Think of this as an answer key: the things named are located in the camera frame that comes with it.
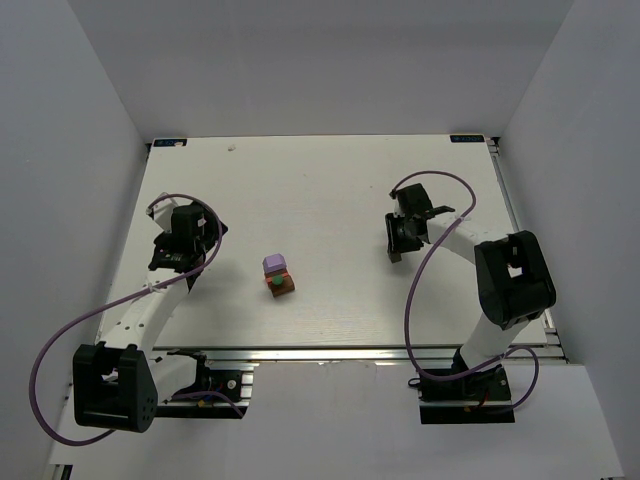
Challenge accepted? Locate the purple wood cube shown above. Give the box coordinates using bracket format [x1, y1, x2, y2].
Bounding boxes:
[262, 253, 287, 274]

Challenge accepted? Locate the red wood block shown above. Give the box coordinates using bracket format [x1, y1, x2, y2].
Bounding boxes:
[265, 272, 289, 285]

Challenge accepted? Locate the brown rectangular wood block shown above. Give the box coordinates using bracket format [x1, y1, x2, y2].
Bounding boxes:
[268, 277, 295, 298]

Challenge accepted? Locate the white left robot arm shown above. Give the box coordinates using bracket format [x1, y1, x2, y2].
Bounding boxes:
[73, 199, 227, 433]

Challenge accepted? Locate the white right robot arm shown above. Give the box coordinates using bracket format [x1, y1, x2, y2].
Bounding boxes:
[385, 184, 557, 379]

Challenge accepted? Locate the blue label sticker left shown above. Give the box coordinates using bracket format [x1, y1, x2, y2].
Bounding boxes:
[152, 138, 187, 148]

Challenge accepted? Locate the blue label sticker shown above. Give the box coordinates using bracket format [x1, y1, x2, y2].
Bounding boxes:
[449, 134, 485, 143]
[152, 138, 187, 148]

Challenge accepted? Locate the blue label sticker right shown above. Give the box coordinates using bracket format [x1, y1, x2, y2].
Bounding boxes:
[449, 134, 485, 143]

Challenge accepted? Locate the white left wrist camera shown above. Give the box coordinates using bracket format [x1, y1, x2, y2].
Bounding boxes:
[145, 192, 179, 232]

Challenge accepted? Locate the aluminium table frame rail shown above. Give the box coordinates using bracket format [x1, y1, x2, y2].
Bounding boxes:
[92, 135, 569, 364]

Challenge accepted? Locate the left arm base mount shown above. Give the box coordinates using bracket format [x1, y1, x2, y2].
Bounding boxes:
[149, 349, 253, 420]

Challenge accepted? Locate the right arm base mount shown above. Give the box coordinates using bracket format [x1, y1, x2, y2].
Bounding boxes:
[408, 366, 515, 425]

